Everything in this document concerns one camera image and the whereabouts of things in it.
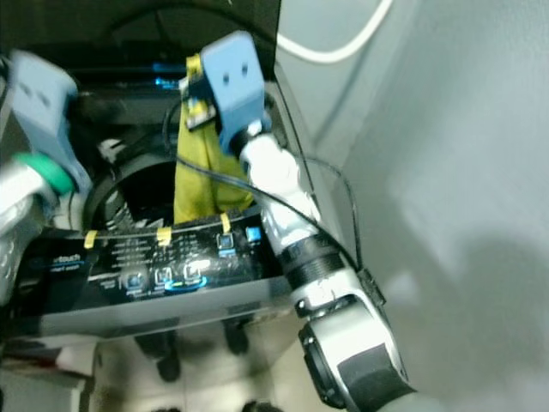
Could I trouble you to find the yellow garment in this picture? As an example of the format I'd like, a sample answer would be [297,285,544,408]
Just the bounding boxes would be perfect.
[173,53,254,226]

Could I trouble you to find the grey top-load washing machine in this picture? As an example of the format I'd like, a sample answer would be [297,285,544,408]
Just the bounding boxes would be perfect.
[0,51,297,344]

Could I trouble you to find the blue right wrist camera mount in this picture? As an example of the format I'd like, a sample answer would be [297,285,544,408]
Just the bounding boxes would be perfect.
[200,30,268,155]

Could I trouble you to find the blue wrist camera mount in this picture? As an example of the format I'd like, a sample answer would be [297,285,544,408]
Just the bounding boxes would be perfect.
[200,30,268,155]
[4,50,91,194]

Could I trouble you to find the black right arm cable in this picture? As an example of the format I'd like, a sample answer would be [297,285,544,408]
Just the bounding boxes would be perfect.
[163,86,365,267]

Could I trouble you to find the white hose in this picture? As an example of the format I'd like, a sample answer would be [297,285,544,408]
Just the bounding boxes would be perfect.
[276,0,395,65]

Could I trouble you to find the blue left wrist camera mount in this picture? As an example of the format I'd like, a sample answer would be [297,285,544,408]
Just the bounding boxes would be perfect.
[4,50,91,194]

